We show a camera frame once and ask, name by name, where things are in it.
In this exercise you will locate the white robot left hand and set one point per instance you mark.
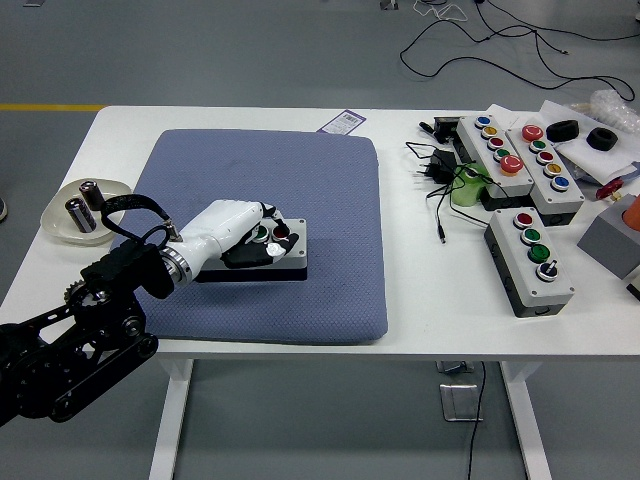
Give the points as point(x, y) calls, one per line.
point(225, 220)

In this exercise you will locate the grey button box dark base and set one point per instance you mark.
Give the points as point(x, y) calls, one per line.
point(292, 263)

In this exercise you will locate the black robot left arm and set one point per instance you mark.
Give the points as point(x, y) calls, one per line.
point(130, 270)

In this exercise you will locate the five-button box blue end button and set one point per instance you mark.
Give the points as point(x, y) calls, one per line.
point(477, 142)

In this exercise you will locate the five-button box red mushroom end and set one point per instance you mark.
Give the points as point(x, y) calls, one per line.
point(570, 201)

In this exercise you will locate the blue-grey padded mat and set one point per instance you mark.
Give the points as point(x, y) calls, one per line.
point(325, 200)

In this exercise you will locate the dark cylindrical battery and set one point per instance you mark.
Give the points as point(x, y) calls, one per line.
point(81, 215)
point(93, 196)

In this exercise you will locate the purple barcode label card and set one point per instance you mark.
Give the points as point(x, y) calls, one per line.
point(344, 121)

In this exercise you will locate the white shallow dish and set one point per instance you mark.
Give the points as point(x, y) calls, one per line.
point(55, 220)

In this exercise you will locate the metal gear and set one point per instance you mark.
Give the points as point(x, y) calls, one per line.
point(70, 295)

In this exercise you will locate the white table leg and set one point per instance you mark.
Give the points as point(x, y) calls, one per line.
point(170, 415)
point(530, 425)

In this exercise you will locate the person's shoe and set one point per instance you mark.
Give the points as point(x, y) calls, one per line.
point(2, 209)

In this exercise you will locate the black power adapter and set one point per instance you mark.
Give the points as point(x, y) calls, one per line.
point(442, 165)

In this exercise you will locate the small black device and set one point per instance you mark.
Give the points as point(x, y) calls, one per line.
point(445, 129)

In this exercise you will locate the light green plastic piece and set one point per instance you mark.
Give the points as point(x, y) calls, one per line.
point(467, 192)

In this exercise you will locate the metal stand foot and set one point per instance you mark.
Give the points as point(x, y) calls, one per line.
point(389, 4)

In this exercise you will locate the metal floor socket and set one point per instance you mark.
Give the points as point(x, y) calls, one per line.
point(457, 400)

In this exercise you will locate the grey block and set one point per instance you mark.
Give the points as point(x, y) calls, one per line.
point(605, 240)

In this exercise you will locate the red knob part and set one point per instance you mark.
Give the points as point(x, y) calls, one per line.
point(610, 190)

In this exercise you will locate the clear bubble wrap bag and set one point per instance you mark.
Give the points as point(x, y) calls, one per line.
point(615, 107)

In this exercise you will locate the orange object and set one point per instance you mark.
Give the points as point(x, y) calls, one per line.
point(634, 212)

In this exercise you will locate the metal bracket under table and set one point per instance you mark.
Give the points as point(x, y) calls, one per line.
point(452, 367)

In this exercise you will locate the four-button box with switch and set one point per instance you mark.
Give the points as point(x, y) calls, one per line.
point(510, 260)

